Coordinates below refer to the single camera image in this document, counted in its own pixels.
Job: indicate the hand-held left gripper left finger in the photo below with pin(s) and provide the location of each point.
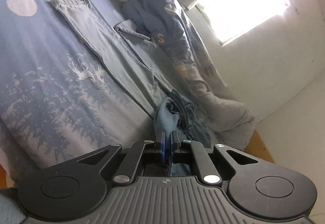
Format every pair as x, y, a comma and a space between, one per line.
163, 147

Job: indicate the printed blue grey duvet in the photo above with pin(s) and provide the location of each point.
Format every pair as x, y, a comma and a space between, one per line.
177, 36

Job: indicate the printed light blue bed sheet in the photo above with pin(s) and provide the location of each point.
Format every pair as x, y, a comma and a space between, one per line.
50, 61

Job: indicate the window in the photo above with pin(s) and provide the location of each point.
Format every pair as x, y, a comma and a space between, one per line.
241, 5

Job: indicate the wooden headboard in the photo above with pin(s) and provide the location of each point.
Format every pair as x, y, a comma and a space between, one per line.
259, 147

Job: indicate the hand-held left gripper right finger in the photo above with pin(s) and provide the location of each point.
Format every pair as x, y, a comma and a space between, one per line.
174, 147

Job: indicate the dark teal t-shirt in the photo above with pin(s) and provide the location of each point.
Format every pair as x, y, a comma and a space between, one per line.
193, 125

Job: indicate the light blue pants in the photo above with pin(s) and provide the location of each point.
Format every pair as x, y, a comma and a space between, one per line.
114, 61

